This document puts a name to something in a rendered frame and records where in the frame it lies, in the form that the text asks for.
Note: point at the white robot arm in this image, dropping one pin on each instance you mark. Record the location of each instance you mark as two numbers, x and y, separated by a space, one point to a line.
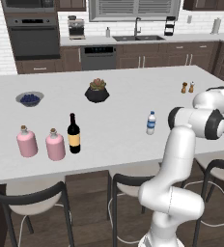
178 154

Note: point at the succulent in black pot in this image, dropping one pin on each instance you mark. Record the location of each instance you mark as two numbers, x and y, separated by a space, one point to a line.
97 93

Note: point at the clear plastic water bottle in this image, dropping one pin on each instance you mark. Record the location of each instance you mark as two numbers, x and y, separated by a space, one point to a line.
151 124

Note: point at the dark wine bottle yellow label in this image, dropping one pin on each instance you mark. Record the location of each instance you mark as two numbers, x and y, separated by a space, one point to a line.
74 138

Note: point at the black stool with pale seat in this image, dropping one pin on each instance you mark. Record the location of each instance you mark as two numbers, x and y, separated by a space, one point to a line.
33 202
220 165
130 180

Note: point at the pink bottle with cork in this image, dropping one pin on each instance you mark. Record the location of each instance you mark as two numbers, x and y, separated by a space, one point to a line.
55 147
27 144

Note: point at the grey dishwasher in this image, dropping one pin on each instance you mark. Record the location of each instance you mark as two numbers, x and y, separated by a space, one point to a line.
98 59

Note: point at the brown pepper shaker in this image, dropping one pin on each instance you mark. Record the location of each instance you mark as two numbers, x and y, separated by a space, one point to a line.
184 88

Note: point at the grey bowl of blueberries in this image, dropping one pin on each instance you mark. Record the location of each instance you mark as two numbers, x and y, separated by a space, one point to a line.
29 99

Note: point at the brown salt shaker white top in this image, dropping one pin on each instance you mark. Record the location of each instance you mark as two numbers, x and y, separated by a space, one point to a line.
191 87

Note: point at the brown base cupboards run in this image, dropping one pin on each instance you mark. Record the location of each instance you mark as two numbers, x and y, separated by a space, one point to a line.
168 56

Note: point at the dark kitchen sink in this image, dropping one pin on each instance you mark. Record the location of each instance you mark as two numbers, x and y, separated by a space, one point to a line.
138 38

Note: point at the grey soap dispenser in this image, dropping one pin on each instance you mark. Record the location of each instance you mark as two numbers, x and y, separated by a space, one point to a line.
107 32

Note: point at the dark sink tap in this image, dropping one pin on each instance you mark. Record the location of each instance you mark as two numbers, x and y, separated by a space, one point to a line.
136 27

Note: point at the silver coffee machine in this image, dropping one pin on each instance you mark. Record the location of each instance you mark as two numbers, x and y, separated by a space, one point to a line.
76 29

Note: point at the black tiered stand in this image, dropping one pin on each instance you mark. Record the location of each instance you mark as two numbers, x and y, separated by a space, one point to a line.
169 27

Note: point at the built-in black oven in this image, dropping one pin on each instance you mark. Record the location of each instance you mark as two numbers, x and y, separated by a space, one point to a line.
33 38

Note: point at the window with grey blind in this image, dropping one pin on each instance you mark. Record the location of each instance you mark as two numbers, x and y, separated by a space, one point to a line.
133 9

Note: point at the white paper towel roll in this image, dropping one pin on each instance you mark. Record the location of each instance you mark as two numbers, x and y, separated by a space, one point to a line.
216 26

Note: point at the built-in microwave oven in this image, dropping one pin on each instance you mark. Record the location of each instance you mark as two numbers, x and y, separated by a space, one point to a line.
23 4

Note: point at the brown wall cupboard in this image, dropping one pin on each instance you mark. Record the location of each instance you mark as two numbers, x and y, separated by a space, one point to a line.
70 4
210 4

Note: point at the grey wall socket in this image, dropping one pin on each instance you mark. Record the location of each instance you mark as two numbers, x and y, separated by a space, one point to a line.
189 19

